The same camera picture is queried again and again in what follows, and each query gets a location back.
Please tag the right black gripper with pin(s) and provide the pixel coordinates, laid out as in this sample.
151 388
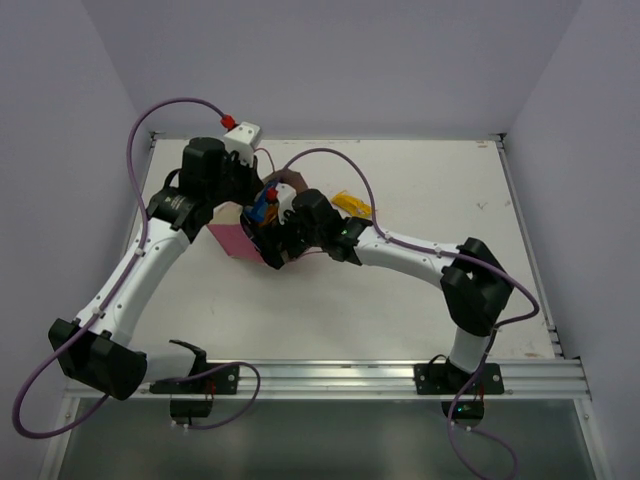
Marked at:
276 233

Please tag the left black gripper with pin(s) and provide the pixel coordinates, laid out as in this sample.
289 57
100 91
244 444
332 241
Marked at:
250 181

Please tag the pink beige paper bag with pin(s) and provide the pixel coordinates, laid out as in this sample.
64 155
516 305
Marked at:
237 235

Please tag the yellow orange snack packet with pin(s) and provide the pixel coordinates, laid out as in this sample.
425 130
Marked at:
352 205

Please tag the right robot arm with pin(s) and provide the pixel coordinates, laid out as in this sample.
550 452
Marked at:
472 281

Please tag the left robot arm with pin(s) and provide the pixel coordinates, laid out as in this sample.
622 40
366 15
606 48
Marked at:
93 349

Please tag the blue snack packet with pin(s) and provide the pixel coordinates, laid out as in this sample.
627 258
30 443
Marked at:
262 210

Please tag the left black controller box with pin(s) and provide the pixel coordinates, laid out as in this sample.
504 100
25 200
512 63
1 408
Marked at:
186 410

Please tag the black controller box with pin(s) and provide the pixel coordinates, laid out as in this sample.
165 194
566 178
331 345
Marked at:
186 410
471 411

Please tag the right black controller box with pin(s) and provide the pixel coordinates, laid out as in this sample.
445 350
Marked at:
471 411

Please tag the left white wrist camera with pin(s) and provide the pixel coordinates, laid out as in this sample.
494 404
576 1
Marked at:
242 137

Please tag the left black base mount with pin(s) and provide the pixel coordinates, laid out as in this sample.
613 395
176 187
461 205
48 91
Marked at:
224 381

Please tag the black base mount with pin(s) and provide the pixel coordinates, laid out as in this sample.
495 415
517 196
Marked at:
224 381
443 378

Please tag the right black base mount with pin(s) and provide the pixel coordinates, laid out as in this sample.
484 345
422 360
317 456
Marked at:
443 378

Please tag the aluminium front rail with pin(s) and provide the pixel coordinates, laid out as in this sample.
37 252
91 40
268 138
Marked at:
528 379

